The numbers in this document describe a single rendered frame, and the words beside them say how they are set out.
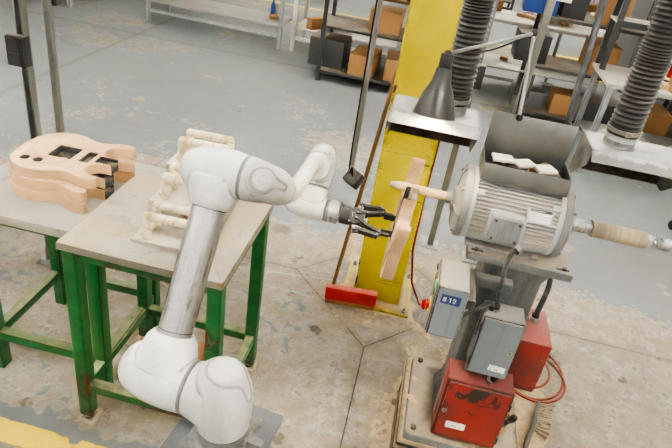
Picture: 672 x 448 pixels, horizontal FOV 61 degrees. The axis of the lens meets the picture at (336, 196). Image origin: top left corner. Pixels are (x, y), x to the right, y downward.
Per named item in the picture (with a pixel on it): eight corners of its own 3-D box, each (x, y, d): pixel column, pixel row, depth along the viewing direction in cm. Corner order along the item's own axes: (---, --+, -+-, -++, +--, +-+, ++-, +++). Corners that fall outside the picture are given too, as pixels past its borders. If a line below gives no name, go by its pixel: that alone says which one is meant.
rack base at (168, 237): (216, 234, 218) (217, 231, 217) (203, 257, 204) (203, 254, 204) (147, 220, 219) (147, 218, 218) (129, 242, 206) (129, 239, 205)
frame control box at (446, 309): (491, 322, 206) (511, 264, 193) (493, 364, 188) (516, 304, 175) (423, 305, 209) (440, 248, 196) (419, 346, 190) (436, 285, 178)
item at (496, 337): (503, 362, 218) (549, 245, 191) (504, 382, 209) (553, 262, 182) (464, 352, 220) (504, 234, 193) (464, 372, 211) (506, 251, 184)
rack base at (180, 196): (230, 213, 231) (231, 194, 227) (217, 235, 217) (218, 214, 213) (165, 200, 233) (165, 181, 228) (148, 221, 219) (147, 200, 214)
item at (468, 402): (491, 426, 235) (518, 362, 217) (492, 452, 224) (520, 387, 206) (431, 410, 237) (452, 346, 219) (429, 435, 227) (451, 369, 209)
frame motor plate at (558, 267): (561, 245, 215) (564, 237, 213) (570, 283, 194) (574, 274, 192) (465, 223, 219) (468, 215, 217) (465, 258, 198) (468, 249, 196)
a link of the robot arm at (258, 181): (302, 172, 172) (260, 161, 174) (288, 161, 154) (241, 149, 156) (289, 214, 171) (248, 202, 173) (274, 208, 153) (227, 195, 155)
